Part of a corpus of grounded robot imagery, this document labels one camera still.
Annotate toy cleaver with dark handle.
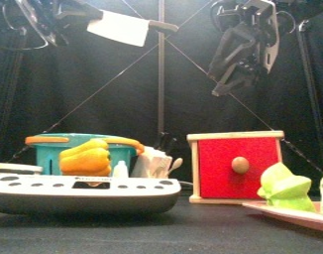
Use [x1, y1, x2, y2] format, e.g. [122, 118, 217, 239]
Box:
[85, 9, 180, 48]

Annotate black slanted stand pole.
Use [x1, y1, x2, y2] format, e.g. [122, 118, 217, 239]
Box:
[294, 19, 323, 158]

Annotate wooden box with red drawer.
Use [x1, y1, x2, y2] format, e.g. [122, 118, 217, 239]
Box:
[186, 130, 285, 205]

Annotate white spoon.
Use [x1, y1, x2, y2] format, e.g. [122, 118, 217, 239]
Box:
[166, 157, 184, 176]

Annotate white crumpled cloth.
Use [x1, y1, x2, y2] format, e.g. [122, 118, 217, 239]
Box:
[130, 146, 173, 180]

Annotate light green toy lettuce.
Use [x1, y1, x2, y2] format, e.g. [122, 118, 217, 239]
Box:
[254, 162, 317, 213]

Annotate small white toy jug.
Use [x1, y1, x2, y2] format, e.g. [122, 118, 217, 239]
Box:
[110, 160, 129, 180]

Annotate teal pot with orange rim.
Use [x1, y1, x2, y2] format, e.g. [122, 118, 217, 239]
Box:
[23, 132, 145, 177]

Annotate yellow toy bell pepper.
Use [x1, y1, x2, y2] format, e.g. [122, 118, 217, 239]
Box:
[58, 138, 113, 178]

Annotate pink plate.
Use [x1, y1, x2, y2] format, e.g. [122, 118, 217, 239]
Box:
[241, 200, 323, 233]

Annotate white shallow dish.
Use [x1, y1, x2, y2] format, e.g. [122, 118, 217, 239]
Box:
[0, 162, 45, 176]

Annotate vertical metal frame pole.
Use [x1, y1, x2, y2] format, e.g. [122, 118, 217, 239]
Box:
[156, 0, 166, 137]

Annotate black utensil handles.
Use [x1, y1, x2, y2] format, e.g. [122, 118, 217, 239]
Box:
[154, 131, 178, 156]

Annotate thin diagonal brace wire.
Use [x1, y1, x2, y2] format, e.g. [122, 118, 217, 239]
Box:
[7, 0, 216, 164]
[118, 0, 323, 175]

